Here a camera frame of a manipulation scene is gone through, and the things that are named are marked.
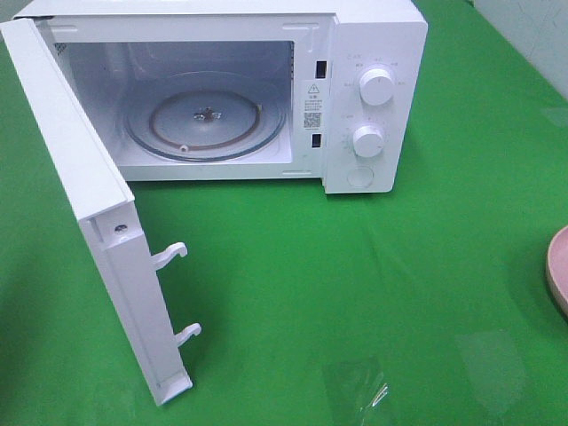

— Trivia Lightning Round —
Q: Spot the white microwave oven body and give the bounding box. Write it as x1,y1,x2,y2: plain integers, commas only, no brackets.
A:
10,1,428,193

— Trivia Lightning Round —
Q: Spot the pink plastic plate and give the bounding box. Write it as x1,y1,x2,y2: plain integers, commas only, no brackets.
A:
545,225,568,320

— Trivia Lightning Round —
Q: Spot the round microwave door button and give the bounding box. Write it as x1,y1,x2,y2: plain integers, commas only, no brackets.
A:
347,167,375,188

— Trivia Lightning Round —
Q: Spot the white microwave knob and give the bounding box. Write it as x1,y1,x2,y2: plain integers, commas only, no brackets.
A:
352,125,384,158
358,65,395,107

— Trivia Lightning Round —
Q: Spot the white microwave door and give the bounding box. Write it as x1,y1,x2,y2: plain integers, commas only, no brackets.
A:
1,19,201,405

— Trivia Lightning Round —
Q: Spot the microwave warning label sticker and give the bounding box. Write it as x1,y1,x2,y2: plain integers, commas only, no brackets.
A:
300,79,328,131

